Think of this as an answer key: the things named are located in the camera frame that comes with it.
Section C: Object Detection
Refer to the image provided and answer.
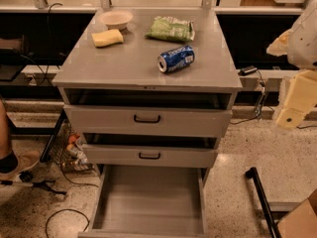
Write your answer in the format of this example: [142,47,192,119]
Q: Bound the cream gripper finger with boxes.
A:
[266,29,292,57]
[275,70,317,130]

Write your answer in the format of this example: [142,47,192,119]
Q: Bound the wire basket with items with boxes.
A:
[51,123,94,173]

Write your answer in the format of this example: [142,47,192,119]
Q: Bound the tan shoe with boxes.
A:
[0,151,41,180]

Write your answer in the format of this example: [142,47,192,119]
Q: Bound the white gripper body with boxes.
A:
[287,0,317,69]

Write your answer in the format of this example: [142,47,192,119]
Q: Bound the yellow sponge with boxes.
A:
[92,29,124,48]

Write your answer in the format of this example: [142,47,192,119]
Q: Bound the cardboard box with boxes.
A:
[277,189,317,238]

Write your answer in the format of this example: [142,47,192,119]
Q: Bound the blue pepsi can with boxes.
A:
[158,46,195,73]

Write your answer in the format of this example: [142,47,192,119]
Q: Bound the green chip bag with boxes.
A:
[146,16,195,43]

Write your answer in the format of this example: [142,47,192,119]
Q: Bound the black floor cable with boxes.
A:
[45,208,91,238]

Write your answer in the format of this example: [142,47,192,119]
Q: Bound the white paper bowl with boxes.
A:
[99,10,133,31]

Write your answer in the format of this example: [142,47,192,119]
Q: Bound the black metal stand bar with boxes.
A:
[245,167,281,238]

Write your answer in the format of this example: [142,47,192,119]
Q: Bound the middle drawer with handle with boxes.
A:
[83,144,218,168]

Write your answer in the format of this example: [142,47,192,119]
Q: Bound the top drawer with handle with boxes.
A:
[64,105,232,137]

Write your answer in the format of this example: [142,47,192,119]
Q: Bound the open bottom drawer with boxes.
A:
[78,166,208,238]

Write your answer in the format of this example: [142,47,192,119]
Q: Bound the black power adapter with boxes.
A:
[239,65,258,76]

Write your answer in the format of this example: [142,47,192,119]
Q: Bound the drawer with handle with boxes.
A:
[64,105,232,137]
[83,144,218,168]

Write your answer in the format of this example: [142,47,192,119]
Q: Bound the grey drawer cabinet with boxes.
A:
[52,7,244,179]

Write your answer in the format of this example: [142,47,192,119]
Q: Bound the black tool on floor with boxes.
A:
[0,172,67,195]

